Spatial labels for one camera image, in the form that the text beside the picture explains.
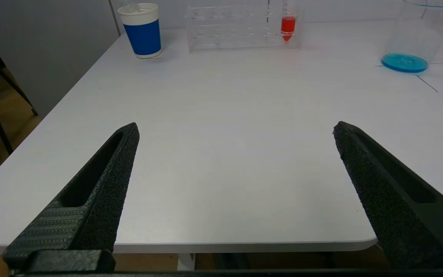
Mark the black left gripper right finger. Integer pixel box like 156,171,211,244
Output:
333,121,443,270

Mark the clear acrylic test tube rack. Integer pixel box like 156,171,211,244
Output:
185,3,301,53

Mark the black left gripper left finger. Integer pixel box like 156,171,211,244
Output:
3,122,140,275

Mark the blue and white paper cup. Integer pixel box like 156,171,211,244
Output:
117,3,163,59

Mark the white table leg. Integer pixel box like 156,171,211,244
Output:
177,253,196,270

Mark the unlabelled test tube red pigment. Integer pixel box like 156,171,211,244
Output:
281,0,297,42

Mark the clear glass beaker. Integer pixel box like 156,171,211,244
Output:
381,0,443,73

